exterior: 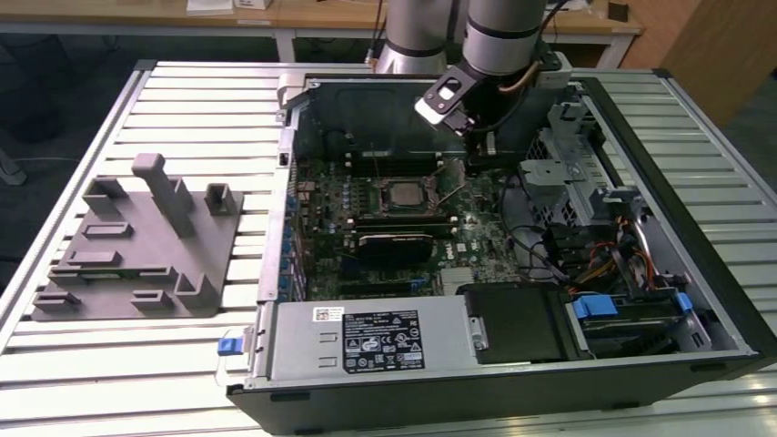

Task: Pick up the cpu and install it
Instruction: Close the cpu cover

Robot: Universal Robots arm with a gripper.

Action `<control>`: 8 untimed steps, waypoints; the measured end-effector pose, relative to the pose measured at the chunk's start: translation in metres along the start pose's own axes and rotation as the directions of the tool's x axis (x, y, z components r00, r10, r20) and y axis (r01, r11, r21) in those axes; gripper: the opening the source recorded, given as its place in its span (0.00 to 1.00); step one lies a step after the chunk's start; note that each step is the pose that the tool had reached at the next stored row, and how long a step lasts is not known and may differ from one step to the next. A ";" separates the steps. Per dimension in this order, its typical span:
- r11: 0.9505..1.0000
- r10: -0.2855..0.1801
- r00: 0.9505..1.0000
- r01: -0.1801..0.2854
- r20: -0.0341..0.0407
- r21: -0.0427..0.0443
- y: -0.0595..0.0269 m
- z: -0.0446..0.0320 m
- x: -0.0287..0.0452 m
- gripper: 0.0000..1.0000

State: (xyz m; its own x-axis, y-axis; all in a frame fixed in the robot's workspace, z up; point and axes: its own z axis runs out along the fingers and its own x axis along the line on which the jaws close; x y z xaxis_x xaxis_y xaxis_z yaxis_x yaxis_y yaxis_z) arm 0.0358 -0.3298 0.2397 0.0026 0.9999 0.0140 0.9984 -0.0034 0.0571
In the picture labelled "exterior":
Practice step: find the CPU socket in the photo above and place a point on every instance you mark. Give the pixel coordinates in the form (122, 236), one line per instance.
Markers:
(405, 210)

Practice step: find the wooden cabinet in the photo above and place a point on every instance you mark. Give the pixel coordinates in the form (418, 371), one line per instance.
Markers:
(715, 54)

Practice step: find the hard disk in blue carrier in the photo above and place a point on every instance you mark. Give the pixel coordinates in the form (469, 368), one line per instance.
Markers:
(594, 307)

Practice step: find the black graphics card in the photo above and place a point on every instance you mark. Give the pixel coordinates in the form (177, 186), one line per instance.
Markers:
(394, 250)

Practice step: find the grey power supply unit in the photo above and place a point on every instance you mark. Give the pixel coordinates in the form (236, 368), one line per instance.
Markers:
(297, 341)

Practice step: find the black RAM slot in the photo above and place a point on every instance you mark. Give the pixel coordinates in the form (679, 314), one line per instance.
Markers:
(406, 170)
(406, 155)
(400, 228)
(400, 233)
(400, 219)
(406, 165)
(406, 160)
(400, 224)

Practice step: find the white labelled box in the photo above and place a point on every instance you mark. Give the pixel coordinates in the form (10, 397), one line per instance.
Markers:
(252, 3)

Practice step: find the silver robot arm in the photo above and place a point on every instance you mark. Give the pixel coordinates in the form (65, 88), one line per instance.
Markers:
(504, 36)

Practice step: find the blue latch clip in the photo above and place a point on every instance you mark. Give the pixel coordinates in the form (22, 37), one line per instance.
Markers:
(229, 347)

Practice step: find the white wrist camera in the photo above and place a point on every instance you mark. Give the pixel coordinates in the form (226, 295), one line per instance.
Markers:
(445, 95)

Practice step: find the black plastic shroud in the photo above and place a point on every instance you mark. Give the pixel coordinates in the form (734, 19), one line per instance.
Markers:
(516, 323)

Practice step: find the metal drive cage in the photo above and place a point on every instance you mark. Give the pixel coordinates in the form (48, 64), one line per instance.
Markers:
(546, 177)

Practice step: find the wooden desk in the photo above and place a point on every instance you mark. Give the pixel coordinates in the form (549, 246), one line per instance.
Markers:
(72, 20)

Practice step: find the black open PC case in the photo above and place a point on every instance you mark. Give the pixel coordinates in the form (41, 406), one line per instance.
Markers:
(425, 409)

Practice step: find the green RAM stick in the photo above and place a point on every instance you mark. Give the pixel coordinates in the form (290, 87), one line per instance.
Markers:
(121, 274)

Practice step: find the pale grey stand foot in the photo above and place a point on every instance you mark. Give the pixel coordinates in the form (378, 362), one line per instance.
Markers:
(10, 175)

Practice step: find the small black box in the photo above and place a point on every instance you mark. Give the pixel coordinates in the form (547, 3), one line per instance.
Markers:
(617, 11)

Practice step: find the black expansion slot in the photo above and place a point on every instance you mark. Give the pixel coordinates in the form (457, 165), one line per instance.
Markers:
(373, 288)

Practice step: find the small wrist camera box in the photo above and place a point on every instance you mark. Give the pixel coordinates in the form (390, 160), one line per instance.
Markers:
(553, 70)

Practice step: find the white paper box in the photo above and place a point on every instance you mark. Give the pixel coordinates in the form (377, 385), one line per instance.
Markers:
(209, 4)

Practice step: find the silver CPU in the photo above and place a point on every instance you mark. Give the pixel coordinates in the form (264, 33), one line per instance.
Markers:
(406, 193)

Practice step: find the green motherboard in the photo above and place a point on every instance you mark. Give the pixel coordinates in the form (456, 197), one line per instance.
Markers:
(328, 200)

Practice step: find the grey parts rack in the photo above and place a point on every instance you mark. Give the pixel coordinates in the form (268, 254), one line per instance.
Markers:
(121, 300)

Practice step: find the silver chipset heatsink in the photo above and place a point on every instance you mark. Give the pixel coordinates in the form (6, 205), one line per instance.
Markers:
(458, 277)

